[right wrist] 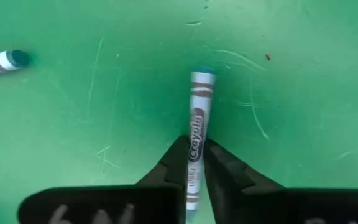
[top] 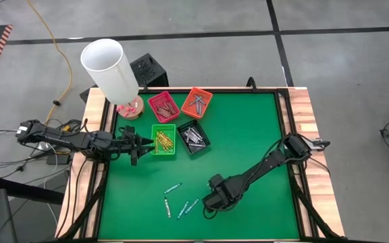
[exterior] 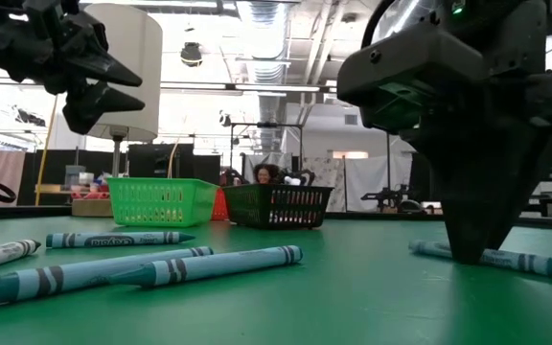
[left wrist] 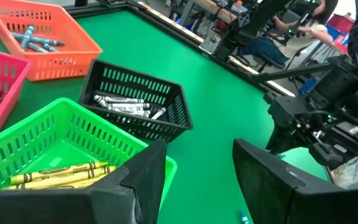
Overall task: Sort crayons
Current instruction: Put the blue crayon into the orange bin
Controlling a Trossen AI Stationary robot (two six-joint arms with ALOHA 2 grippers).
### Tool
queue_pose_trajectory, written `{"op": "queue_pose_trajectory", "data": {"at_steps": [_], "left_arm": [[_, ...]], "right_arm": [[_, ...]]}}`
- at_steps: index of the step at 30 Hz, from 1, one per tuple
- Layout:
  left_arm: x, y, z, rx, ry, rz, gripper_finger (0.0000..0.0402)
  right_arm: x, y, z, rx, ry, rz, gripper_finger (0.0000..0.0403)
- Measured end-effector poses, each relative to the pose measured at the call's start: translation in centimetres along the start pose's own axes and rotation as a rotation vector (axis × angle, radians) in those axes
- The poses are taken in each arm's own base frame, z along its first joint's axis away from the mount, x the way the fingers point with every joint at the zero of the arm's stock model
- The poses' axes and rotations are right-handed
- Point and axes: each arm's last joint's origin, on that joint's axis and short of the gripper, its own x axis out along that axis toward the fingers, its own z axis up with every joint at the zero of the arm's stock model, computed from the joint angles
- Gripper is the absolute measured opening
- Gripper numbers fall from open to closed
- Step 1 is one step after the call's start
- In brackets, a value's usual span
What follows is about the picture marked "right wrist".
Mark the green table mat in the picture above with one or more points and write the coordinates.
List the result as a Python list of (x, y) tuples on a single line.
[(73, 109)]

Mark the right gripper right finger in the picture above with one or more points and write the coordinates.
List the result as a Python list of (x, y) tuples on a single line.
[(275, 208)]

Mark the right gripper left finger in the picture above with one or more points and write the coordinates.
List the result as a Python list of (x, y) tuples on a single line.
[(104, 205)]

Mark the blue crayon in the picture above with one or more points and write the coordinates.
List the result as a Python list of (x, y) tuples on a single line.
[(201, 99), (2, 62)]

